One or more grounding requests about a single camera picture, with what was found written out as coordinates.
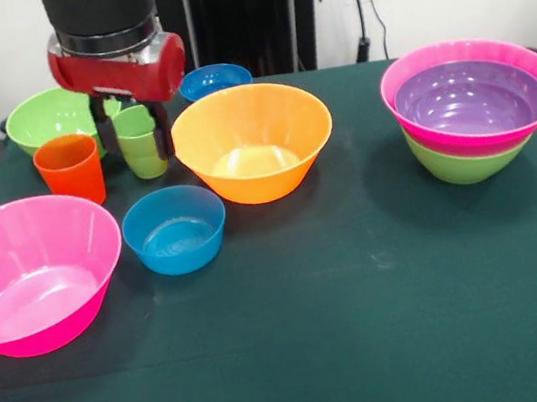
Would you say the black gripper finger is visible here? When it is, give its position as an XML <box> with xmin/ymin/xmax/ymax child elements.
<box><xmin>88</xmin><ymin>92</ymin><xmax>122</xmax><ymax>158</ymax></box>
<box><xmin>146</xmin><ymin>99</ymin><xmax>177</xmax><ymax>162</ymax></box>

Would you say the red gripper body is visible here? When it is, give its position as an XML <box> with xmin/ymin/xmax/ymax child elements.
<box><xmin>46</xmin><ymin>29</ymin><xmax>193</xmax><ymax>118</ymax></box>

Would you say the translucent blue bowl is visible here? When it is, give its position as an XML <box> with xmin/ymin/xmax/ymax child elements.
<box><xmin>116</xmin><ymin>178</ymin><xmax>235</xmax><ymax>283</ymax></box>

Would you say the pink plastic bowl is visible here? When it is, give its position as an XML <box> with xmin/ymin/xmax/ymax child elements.
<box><xmin>374</xmin><ymin>27</ymin><xmax>537</xmax><ymax>171</ymax></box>
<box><xmin>0</xmin><ymin>184</ymin><xmax>139</xmax><ymax>362</ymax></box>

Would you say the purple plastic bowl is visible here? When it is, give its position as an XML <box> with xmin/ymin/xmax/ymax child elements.
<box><xmin>389</xmin><ymin>49</ymin><xmax>537</xmax><ymax>150</ymax></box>

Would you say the green plastic cup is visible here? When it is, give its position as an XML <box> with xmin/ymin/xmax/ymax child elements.
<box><xmin>108</xmin><ymin>101</ymin><xmax>173</xmax><ymax>185</ymax></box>

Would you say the orange-red plastic cup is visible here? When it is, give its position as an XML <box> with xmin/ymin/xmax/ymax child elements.
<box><xmin>29</xmin><ymin>129</ymin><xmax>109</xmax><ymax>215</ymax></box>

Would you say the green plastic bowl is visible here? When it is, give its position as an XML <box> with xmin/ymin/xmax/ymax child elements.
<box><xmin>403</xmin><ymin>113</ymin><xmax>537</xmax><ymax>194</ymax></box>
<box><xmin>0</xmin><ymin>77</ymin><xmax>130</xmax><ymax>173</ymax></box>

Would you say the dark blue bowl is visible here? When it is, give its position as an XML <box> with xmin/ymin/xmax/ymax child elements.
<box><xmin>176</xmin><ymin>58</ymin><xmax>256</xmax><ymax>105</ymax></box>

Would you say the orange plastic bowl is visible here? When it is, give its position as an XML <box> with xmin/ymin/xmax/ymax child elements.
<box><xmin>165</xmin><ymin>72</ymin><xmax>344</xmax><ymax>217</ymax></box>

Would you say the dark green tablecloth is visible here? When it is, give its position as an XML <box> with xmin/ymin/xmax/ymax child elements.
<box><xmin>0</xmin><ymin>33</ymin><xmax>537</xmax><ymax>402</ymax></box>

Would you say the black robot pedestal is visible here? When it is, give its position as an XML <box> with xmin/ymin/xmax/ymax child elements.
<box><xmin>152</xmin><ymin>0</ymin><xmax>334</xmax><ymax>94</ymax></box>

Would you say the black wall cable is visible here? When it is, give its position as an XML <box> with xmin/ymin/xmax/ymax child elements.
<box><xmin>347</xmin><ymin>0</ymin><xmax>393</xmax><ymax>65</ymax></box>

